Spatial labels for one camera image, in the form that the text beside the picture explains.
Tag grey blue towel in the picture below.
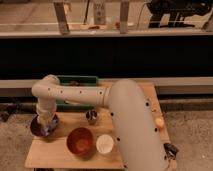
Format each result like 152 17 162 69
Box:
41 120 58 136

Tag purple bowl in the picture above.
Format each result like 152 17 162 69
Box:
30 115 59 137

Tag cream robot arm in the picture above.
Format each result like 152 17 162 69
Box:
31 75 169 171

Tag orange brown bowl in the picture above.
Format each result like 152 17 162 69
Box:
66 127 93 156

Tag small dark metal cup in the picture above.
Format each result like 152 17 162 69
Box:
86 110 97 125

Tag green plastic bin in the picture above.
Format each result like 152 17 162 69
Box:
56 75 98 112

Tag small orange object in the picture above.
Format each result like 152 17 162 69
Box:
155 117 165 129

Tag black machine behind window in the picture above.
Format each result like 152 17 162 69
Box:
147 0 213 28

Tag grey post left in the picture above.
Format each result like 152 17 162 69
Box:
53 1 69 35

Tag grey sign post middle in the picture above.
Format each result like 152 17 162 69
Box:
93 0 106 25

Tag grey post right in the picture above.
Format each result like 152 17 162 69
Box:
119 0 129 34

